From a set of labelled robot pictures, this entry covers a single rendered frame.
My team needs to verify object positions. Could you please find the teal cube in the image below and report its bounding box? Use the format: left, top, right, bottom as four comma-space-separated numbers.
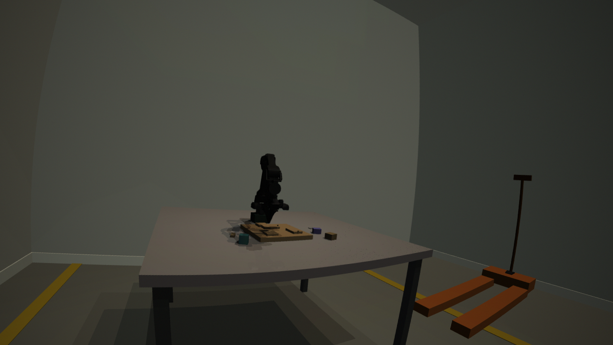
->
239, 233, 249, 245

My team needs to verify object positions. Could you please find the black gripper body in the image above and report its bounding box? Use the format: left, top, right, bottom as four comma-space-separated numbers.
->
251, 192, 289, 210

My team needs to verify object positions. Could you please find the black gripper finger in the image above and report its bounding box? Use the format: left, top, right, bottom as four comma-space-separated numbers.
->
269, 209, 278, 222
262, 208, 270, 223

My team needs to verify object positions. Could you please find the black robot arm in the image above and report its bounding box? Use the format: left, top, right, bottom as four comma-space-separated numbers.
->
254, 153, 283, 215

